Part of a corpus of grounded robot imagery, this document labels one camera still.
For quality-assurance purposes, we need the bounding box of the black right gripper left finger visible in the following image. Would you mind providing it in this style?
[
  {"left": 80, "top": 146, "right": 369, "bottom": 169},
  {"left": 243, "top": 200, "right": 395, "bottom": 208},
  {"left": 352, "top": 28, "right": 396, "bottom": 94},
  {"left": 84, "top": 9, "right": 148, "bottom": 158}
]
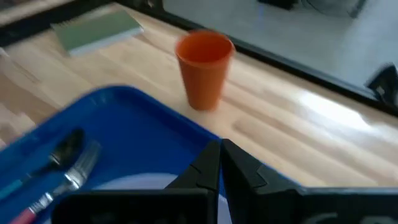
[{"left": 51, "top": 139, "right": 222, "bottom": 224}]

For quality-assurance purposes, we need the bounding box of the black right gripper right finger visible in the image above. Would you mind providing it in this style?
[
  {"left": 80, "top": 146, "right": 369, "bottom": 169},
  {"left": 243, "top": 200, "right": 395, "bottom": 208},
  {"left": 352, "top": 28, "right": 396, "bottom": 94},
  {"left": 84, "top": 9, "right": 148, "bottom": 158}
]
[{"left": 221, "top": 138, "right": 398, "bottom": 224}]

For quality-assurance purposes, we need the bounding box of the white round plate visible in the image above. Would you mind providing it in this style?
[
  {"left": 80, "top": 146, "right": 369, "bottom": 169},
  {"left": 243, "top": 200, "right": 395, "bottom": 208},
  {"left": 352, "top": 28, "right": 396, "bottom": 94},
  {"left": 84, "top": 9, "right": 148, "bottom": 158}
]
[{"left": 91, "top": 172, "right": 233, "bottom": 224}]

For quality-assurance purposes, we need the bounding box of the pink-handled metal fork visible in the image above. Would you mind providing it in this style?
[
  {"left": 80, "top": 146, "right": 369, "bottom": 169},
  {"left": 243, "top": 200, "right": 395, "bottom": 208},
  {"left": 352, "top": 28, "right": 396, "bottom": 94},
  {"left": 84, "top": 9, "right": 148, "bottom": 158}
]
[{"left": 8, "top": 140, "right": 103, "bottom": 224}]

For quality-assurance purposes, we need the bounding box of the teal-handled spoon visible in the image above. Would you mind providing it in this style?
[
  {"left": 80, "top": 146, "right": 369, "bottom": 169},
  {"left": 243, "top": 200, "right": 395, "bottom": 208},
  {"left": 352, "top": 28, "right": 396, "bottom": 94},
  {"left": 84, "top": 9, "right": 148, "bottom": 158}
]
[{"left": 0, "top": 128, "right": 86, "bottom": 200}]

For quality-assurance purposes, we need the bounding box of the blue plastic tray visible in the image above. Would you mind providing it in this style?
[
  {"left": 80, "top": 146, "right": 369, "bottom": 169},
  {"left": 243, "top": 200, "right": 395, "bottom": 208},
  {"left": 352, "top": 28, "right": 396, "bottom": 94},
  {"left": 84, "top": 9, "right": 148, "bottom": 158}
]
[{"left": 0, "top": 85, "right": 301, "bottom": 224}]

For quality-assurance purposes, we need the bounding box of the orange plastic cup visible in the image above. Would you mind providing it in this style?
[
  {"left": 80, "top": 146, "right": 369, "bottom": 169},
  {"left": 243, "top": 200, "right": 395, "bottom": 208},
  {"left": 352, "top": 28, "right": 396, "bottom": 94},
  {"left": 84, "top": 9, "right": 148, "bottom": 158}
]
[{"left": 174, "top": 29, "right": 235, "bottom": 112}]

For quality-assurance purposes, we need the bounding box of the green spiral notebook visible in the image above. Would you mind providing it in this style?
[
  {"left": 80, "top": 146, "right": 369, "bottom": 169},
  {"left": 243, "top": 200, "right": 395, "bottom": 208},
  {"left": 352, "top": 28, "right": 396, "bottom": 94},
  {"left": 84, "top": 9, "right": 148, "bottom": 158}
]
[{"left": 50, "top": 10, "right": 145, "bottom": 58}]

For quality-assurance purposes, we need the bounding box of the black floor object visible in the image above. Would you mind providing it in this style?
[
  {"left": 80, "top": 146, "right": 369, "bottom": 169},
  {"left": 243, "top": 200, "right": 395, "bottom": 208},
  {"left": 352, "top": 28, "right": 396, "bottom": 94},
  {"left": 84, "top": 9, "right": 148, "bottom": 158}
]
[{"left": 257, "top": 0, "right": 300, "bottom": 11}]

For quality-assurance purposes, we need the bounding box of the black table edge rail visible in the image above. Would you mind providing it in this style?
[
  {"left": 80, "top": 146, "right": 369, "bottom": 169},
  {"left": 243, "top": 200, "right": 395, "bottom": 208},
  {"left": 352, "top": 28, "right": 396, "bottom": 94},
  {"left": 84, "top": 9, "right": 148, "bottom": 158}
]
[
  {"left": 0, "top": 0, "right": 114, "bottom": 48},
  {"left": 116, "top": 0, "right": 398, "bottom": 118}
]

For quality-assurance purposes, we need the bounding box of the black table bracket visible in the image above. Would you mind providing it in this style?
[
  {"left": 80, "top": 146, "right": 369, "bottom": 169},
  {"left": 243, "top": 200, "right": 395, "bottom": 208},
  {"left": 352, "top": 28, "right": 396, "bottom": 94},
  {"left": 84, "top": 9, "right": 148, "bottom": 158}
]
[{"left": 364, "top": 62, "right": 398, "bottom": 108}]

